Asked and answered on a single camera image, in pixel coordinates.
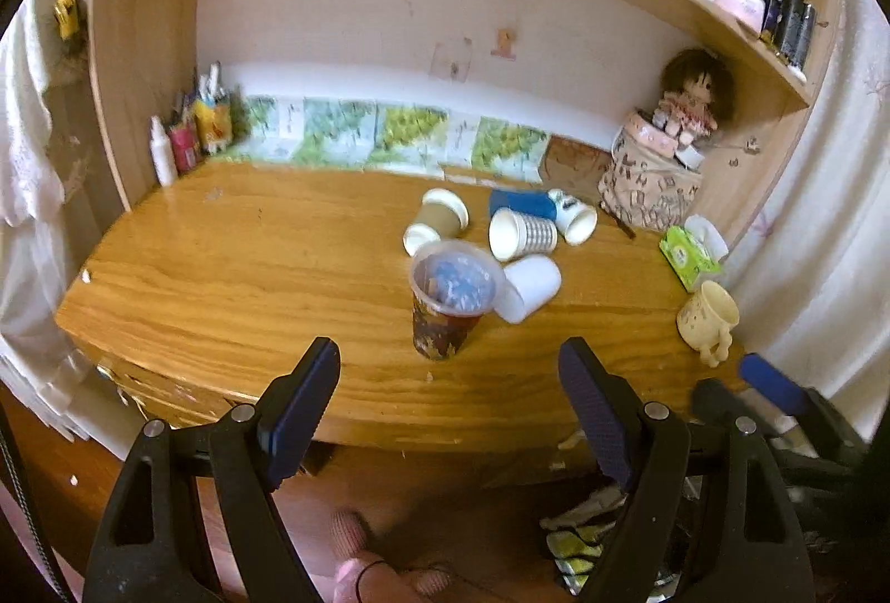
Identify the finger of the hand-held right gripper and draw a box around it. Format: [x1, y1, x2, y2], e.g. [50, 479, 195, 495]
[739, 353, 870, 479]
[690, 378, 774, 438]

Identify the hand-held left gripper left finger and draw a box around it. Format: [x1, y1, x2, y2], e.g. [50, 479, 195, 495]
[82, 337, 342, 603]

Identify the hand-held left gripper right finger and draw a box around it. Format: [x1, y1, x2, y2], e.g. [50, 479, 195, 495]
[558, 337, 814, 603]

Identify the plain white plastic cup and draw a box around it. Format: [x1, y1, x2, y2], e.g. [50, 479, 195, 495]
[493, 254, 563, 324]

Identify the clear plastic cup brown print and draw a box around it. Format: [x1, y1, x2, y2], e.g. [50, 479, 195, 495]
[409, 240, 507, 362]

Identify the striped white paper cup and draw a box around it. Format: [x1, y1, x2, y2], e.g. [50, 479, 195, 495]
[488, 207, 559, 262]

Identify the brown paper cup white lid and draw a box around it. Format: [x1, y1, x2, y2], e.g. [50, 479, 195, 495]
[414, 187, 470, 237]

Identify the cream ceramic mug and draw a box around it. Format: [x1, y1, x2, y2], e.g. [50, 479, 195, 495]
[676, 280, 741, 368]

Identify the crumpled cloth on floor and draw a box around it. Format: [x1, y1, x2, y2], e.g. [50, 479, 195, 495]
[541, 483, 630, 597]

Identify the person's foot pink slipper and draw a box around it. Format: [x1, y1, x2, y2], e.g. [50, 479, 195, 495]
[331, 507, 380, 603]

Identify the green tissue pack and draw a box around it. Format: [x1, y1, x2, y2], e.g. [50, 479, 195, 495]
[658, 215, 730, 293]

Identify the white curtain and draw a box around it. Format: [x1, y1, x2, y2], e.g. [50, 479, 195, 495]
[723, 0, 890, 437]

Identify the white mug with print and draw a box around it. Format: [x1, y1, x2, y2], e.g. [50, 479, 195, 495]
[548, 187, 599, 246]

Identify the patterned fabric bag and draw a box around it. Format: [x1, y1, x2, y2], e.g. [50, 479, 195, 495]
[598, 126, 705, 230]

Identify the blue box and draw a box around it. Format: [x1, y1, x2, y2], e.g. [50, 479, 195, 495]
[488, 189, 559, 221]

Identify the brown board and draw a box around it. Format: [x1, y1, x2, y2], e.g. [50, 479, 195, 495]
[538, 136, 616, 206]

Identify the pink box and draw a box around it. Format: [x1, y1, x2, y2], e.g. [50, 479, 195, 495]
[624, 109, 679, 155]

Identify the red pen holder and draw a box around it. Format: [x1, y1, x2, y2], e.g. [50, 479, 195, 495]
[169, 120, 202, 173]

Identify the green map paper strip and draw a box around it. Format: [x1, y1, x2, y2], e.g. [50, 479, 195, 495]
[209, 94, 550, 183]

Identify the rag doll brown hair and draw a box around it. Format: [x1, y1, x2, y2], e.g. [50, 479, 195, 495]
[651, 47, 738, 155]

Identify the white plastic bottle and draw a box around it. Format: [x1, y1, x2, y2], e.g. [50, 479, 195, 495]
[149, 115, 179, 187]

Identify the white hanging cloth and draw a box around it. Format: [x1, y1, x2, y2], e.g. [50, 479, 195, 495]
[0, 0, 133, 441]

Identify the row of dark bottles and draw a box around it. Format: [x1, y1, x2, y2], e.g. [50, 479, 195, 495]
[760, 0, 819, 72]

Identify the wooden shelf unit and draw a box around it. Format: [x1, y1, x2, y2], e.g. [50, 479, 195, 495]
[85, 0, 846, 232]

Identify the yellow toy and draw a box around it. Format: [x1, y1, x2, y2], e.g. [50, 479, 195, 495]
[54, 0, 82, 42]

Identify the black cable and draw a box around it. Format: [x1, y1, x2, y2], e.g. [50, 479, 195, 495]
[0, 401, 67, 603]

